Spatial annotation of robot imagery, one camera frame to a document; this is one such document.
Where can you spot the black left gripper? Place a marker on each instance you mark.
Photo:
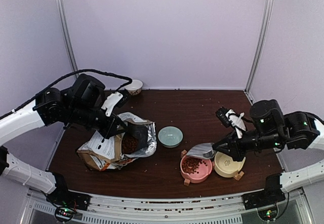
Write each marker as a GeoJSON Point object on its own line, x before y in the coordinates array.
{"type": "Point", "coordinates": [110, 129]}

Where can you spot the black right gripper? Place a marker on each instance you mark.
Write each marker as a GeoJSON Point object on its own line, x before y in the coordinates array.
{"type": "Point", "coordinates": [236, 153]}

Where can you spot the dog food bag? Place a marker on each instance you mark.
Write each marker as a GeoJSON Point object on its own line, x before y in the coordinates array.
{"type": "Point", "coordinates": [100, 154]}

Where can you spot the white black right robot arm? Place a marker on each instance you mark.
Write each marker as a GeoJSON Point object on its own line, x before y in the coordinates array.
{"type": "Point", "coordinates": [273, 129]}

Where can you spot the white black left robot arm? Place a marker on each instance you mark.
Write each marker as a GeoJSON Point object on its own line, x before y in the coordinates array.
{"type": "Point", "coordinates": [84, 103]}

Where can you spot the cream yellow pet bowl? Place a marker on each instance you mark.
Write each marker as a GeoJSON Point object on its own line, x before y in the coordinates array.
{"type": "Point", "coordinates": [225, 166]}

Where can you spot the pink pet bowl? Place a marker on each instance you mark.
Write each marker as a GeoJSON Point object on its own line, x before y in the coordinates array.
{"type": "Point", "coordinates": [195, 170]}

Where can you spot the wooden pet bowl stand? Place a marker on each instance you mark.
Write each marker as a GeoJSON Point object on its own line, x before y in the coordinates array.
{"type": "Point", "coordinates": [195, 170]}

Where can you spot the brown dog kibble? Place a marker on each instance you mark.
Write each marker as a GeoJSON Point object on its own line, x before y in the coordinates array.
{"type": "Point", "coordinates": [128, 144]}

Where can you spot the white ceramic patterned bowl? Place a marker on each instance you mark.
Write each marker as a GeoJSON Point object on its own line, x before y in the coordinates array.
{"type": "Point", "coordinates": [135, 87]}

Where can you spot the teal ribbed ceramic bowl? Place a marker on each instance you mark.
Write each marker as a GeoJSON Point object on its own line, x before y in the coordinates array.
{"type": "Point", "coordinates": [170, 136]}

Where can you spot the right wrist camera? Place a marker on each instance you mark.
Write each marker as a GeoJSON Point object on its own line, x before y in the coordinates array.
{"type": "Point", "coordinates": [229, 118]}

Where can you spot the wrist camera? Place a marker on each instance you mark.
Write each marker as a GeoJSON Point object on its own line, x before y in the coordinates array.
{"type": "Point", "coordinates": [229, 118]}
{"type": "Point", "coordinates": [113, 100]}

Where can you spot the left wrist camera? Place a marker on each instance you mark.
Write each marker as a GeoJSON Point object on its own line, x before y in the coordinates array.
{"type": "Point", "coordinates": [113, 100]}

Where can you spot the metal front base rail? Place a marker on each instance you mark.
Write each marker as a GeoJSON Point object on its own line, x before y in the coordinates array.
{"type": "Point", "coordinates": [215, 209]}

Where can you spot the aluminium corner frame post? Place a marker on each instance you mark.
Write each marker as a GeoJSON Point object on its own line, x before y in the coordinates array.
{"type": "Point", "coordinates": [66, 36]}

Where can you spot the right aluminium frame post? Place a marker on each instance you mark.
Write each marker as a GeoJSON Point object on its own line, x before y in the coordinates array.
{"type": "Point", "coordinates": [268, 7]}

